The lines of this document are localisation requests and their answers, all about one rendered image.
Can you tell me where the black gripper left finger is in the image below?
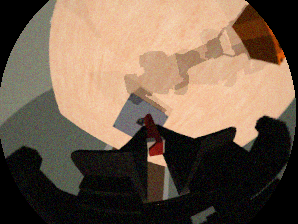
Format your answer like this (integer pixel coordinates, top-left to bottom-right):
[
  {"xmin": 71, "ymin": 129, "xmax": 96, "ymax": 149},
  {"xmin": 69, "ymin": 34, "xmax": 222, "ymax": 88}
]
[{"xmin": 71, "ymin": 127, "xmax": 148, "ymax": 202}]

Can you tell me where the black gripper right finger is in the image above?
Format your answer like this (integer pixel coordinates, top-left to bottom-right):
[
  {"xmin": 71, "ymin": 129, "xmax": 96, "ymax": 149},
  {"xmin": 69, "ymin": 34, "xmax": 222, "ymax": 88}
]
[{"xmin": 156, "ymin": 124, "xmax": 237, "ymax": 196}]

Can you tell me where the grey metal panel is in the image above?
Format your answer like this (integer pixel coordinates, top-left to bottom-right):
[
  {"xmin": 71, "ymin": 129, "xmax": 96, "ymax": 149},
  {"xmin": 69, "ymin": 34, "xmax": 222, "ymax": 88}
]
[{"xmin": 113, "ymin": 93, "xmax": 168, "ymax": 137}]

